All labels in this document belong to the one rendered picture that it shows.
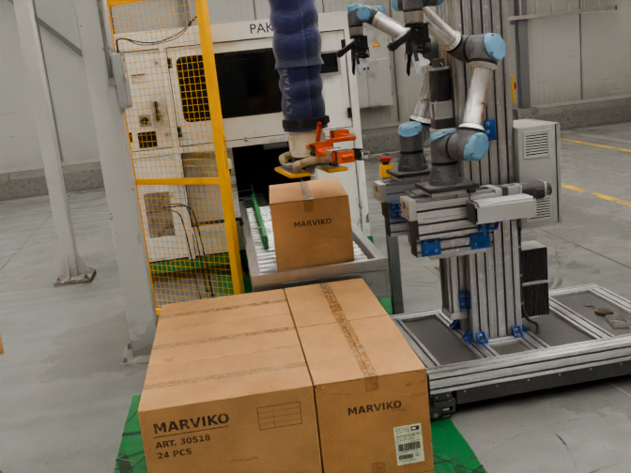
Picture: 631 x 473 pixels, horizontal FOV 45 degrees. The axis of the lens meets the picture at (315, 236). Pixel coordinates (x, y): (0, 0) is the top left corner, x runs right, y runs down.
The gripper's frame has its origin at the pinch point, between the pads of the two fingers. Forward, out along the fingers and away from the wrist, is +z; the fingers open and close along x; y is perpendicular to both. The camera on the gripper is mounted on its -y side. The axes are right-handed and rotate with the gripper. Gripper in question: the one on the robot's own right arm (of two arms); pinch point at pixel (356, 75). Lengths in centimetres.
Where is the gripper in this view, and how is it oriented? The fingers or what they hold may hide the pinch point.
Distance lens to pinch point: 403.0
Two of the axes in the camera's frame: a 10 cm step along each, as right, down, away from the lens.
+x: -1.7, -2.1, 9.6
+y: 9.8, -1.4, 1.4
